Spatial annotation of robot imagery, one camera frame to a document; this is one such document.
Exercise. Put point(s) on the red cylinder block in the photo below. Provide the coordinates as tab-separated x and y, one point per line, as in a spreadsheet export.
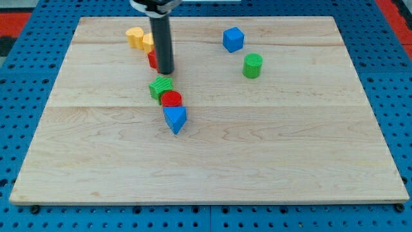
171	99

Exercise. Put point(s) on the robot arm end white black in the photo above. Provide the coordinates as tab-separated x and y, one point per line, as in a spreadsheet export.
155	8

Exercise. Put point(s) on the yellow heart block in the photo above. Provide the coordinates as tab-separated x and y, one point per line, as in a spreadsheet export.
134	37

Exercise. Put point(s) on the blue triangle block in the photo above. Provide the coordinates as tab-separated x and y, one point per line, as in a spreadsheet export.
175	117

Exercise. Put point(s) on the green star block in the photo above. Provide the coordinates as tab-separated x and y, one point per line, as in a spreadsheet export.
159	86

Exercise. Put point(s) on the light wooden board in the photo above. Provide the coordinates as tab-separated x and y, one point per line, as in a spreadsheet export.
303	132

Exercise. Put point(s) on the green cylinder block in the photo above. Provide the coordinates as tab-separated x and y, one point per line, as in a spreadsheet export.
252	65

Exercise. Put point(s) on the red block behind tool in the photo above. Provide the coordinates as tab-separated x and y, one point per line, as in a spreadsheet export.
152	60

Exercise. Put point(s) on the blue cube block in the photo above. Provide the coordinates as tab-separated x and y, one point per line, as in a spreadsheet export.
233	39

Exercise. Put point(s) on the yellow block behind tool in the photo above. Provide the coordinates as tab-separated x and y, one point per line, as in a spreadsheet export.
148	43

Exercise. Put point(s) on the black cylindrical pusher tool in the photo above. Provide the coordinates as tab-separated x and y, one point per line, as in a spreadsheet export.
163	44

